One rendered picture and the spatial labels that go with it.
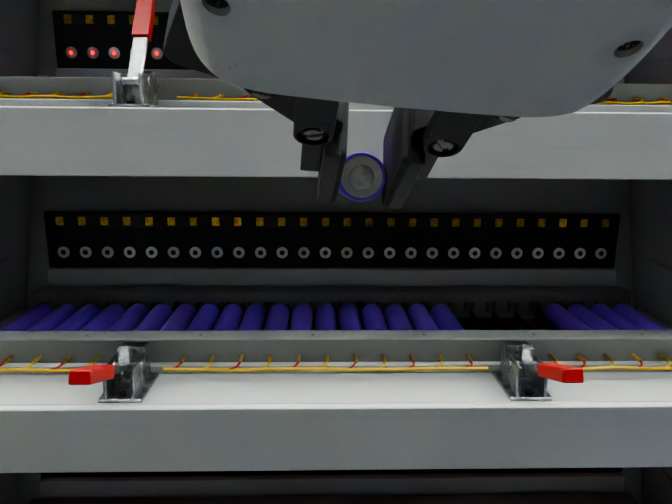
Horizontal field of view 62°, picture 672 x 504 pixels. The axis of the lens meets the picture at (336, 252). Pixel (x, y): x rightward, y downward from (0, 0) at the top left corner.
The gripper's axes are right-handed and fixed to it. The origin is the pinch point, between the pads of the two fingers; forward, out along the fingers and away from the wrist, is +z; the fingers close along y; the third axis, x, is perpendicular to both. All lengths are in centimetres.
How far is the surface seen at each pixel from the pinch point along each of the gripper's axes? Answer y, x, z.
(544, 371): -13.0, 5.5, 14.9
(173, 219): 13.5, -8.9, 32.3
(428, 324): -8.9, 0.8, 25.9
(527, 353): -13.7, 3.8, 18.7
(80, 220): 22.0, -8.3, 32.9
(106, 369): 12.4, 6.6, 16.3
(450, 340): -9.6, 2.6, 22.3
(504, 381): -12.9, 5.5, 21.0
